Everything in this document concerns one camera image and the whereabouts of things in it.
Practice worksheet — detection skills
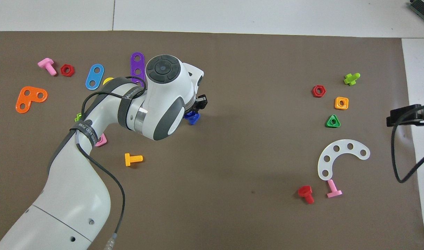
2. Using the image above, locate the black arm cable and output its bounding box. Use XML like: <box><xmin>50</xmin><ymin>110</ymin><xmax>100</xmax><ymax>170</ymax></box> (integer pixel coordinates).
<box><xmin>391</xmin><ymin>103</ymin><xmax>424</xmax><ymax>184</ymax></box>
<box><xmin>75</xmin><ymin>76</ymin><xmax>147</xmax><ymax>250</ymax></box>

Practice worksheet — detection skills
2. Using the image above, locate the white curved five-hole strip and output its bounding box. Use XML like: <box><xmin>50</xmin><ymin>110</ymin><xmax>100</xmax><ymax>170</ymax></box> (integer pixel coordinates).
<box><xmin>317</xmin><ymin>139</ymin><xmax>371</xmax><ymax>181</ymax></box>

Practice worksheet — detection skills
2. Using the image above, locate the purple four-hole strip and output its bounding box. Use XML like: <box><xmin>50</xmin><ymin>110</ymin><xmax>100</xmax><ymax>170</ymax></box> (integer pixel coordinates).
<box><xmin>130</xmin><ymin>52</ymin><xmax>146</xmax><ymax>87</ymax></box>

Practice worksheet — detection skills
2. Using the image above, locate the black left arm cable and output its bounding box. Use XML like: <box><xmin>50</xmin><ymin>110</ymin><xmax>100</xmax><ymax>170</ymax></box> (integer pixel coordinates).
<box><xmin>75</xmin><ymin>76</ymin><xmax>147</xmax><ymax>250</ymax></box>

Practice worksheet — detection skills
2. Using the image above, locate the brown table mat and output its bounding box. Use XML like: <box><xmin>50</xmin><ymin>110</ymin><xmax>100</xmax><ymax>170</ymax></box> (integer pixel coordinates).
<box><xmin>0</xmin><ymin>31</ymin><xmax>424</xmax><ymax>250</ymax></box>

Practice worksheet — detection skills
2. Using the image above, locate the green triangle nut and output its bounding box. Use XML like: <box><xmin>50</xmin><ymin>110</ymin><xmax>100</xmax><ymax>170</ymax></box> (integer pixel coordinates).
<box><xmin>325</xmin><ymin>114</ymin><xmax>341</xmax><ymax>128</ymax></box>

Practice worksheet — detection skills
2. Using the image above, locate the grey ribbed device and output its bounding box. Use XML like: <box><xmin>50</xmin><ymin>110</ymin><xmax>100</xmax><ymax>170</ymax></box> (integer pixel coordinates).
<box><xmin>407</xmin><ymin>0</ymin><xmax>424</xmax><ymax>20</ymax></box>

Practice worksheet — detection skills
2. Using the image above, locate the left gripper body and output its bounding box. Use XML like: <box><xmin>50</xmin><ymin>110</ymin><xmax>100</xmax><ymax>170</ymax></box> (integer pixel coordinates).
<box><xmin>182</xmin><ymin>62</ymin><xmax>204</xmax><ymax>96</ymax></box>

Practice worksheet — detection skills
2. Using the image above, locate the orange-yellow plastic screw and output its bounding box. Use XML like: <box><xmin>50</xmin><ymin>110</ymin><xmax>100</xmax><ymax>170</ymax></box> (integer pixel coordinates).
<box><xmin>124</xmin><ymin>153</ymin><xmax>144</xmax><ymax>167</ymax></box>

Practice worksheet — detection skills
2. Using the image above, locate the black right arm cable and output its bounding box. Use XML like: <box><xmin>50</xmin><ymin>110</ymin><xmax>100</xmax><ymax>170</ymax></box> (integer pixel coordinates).
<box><xmin>391</xmin><ymin>103</ymin><xmax>424</xmax><ymax>184</ymax></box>

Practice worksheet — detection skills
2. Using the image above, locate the pink plastic screw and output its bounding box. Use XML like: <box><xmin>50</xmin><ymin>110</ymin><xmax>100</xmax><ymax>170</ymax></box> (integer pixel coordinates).
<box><xmin>326</xmin><ymin>179</ymin><xmax>343</xmax><ymax>199</ymax></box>
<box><xmin>38</xmin><ymin>58</ymin><xmax>57</xmax><ymax>76</ymax></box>

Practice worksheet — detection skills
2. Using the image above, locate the orange angled three-hole plate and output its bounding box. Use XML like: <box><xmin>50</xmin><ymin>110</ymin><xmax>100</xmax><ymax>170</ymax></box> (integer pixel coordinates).
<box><xmin>16</xmin><ymin>86</ymin><xmax>48</xmax><ymax>114</ymax></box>

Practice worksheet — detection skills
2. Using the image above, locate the lime green cross-head screw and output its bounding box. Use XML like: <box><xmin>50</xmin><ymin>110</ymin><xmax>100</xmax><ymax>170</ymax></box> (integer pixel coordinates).
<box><xmin>343</xmin><ymin>73</ymin><xmax>361</xmax><ymax>86</ymax></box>

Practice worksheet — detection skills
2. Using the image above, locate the red hex-head screw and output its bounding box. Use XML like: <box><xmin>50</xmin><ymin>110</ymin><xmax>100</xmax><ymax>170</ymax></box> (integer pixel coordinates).
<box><xmin>297</xmin><ymin>185</ymin><xmax>315</xmax><ymax>205</ymax></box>

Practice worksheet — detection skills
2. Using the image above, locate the blue two-hole strip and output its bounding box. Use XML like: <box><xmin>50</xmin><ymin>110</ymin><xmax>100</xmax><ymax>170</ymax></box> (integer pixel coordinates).
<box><xmin>85</xmin><ymin>64</ymin><xmax>105</xmax><ymax>91</ymax></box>

